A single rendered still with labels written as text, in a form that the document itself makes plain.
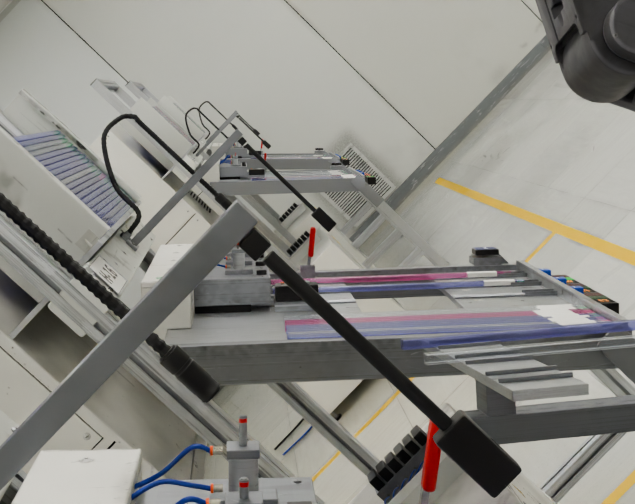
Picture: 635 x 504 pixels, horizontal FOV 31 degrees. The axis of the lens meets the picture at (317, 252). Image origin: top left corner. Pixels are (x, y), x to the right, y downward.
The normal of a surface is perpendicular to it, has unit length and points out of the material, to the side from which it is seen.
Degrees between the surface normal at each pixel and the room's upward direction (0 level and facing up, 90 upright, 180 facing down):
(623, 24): 79
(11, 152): 90
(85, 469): 46
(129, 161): 90
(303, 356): 90
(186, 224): 90
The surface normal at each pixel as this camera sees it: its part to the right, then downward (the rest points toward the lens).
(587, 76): -0.75, 0.66
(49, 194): 0.07, 0.13
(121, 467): 0.00, -0.99
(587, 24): 0.03, -0.11
